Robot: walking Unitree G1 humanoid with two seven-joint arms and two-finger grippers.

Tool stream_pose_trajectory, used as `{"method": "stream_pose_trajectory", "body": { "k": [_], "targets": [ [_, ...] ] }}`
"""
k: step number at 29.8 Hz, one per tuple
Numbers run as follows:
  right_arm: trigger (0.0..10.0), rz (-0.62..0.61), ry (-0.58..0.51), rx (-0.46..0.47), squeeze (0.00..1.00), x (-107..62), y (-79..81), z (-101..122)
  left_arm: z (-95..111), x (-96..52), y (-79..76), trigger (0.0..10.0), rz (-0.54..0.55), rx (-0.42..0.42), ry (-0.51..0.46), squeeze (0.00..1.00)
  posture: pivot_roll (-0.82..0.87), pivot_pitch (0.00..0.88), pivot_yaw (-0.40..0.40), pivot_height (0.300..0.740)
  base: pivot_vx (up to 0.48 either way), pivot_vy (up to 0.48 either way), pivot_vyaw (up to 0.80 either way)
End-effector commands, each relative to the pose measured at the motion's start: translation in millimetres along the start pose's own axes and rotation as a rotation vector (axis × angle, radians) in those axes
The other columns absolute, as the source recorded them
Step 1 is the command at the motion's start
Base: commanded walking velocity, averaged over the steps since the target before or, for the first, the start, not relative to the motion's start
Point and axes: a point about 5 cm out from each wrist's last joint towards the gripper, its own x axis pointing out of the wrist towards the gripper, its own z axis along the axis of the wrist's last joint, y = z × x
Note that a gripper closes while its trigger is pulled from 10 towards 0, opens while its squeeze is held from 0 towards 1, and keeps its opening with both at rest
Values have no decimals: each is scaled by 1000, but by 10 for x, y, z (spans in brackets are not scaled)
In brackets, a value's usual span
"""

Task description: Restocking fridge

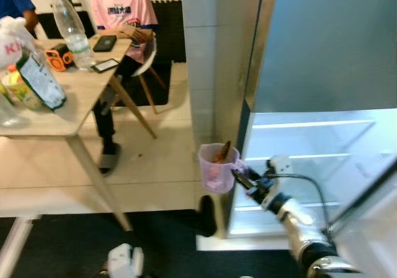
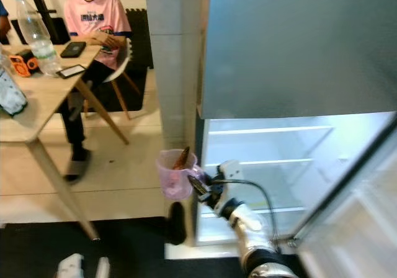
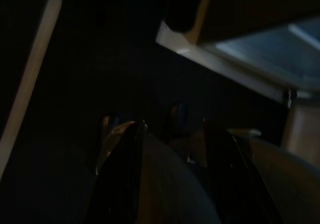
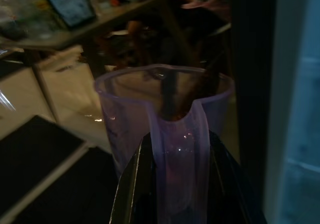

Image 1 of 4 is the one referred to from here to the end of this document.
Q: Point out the purple plastic pitcher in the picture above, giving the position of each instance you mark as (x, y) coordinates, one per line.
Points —
(217, 175)

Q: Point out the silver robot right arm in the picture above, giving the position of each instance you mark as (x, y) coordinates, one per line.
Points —
(310, 247)

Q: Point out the glass fridge shelf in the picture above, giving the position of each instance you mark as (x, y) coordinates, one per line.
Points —
(310, 124)
(329, 157)

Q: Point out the grey fridge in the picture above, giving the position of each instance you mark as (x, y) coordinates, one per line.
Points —
(329, 42)

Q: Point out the brown oblong food item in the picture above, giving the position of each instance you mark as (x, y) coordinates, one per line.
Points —
(223, 152)

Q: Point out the black slipper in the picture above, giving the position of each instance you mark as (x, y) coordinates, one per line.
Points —
(208, 219)

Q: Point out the grey slipper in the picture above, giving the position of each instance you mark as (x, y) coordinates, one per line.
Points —
(108, 163)

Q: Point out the white chair wooden legs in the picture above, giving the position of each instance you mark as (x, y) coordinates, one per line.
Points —
(149, 58)

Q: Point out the black smartphone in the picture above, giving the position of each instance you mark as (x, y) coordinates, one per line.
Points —
(105, 66)

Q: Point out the light wooden table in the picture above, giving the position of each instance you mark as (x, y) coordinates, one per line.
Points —
(74, 98)

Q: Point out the black floor mat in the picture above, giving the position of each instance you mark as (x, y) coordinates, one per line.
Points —
(74, 253)

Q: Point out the black wallet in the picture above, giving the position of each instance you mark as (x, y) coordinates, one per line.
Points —
(104, 43)

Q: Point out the person in pink shirt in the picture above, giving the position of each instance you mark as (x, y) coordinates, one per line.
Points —
(124, 11)

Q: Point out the large clear water bottle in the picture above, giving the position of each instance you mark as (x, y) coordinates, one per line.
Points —
(74, 39)

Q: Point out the orange black portable speaker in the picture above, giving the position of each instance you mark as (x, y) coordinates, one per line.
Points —
(57, 59)

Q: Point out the green white snack bag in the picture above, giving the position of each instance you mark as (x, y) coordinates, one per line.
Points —
(40, 82)

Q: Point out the white plastic bag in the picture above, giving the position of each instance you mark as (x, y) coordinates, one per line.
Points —
(12, 36)

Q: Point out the person in blue shirt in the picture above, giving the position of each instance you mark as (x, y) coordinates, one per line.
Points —
(12, 2)

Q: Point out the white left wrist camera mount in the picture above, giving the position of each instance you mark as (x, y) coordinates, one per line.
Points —
(124, 259)

